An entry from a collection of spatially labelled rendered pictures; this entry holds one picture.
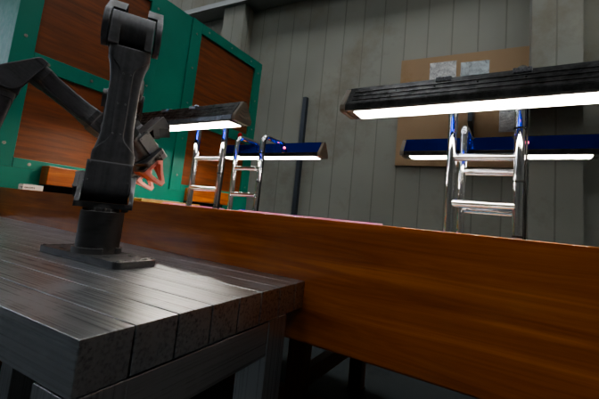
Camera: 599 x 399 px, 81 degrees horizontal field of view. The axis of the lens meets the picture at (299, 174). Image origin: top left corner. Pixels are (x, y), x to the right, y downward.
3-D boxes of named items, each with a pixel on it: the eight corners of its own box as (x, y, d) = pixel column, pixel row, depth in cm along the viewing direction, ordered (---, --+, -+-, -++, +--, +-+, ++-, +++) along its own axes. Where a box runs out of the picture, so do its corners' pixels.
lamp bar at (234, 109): (234, 119, 106) (237, 96, 107) (117, 128, 139) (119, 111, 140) (251, 126, 113) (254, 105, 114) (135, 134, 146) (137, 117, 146)
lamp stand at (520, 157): (533, 289, 64) (537, 60, 69) (421, 272, 75) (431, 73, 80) (529, 280, 80) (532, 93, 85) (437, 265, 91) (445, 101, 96)
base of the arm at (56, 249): (87, 205, 64) (45, 201, 57) (164, 214, 54) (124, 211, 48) (80, 248, 63) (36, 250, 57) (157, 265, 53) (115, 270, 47)
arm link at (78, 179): (77, 170, 58) (74, 167, 53) (135, 177, 62) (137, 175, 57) (71, 207, 57) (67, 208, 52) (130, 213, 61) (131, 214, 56)
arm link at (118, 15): (84, 199, 59) (114, 18, 62) (127, 203, 62) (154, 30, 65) (79, 200, 54) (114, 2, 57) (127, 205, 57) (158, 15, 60)
